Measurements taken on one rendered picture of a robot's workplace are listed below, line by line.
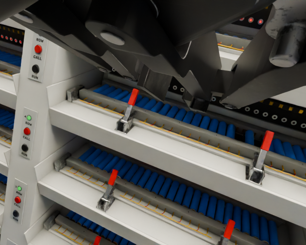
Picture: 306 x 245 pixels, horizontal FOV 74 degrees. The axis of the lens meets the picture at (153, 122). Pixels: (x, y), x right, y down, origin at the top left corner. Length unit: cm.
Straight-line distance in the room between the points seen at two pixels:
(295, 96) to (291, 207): 18
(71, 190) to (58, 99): 22
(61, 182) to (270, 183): 47
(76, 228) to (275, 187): 52
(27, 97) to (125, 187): 31
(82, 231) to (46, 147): 26
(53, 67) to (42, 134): 16
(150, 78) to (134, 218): 40
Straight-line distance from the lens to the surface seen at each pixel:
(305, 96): 40
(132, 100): 43
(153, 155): 41
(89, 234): 68
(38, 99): 54
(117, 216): 51
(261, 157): 41
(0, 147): 73
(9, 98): 61
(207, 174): 40
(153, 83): 17
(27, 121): 57
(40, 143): 55
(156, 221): 52
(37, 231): 72
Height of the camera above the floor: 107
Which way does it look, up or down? 13 degrees down
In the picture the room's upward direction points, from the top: 16 degrees clockwise
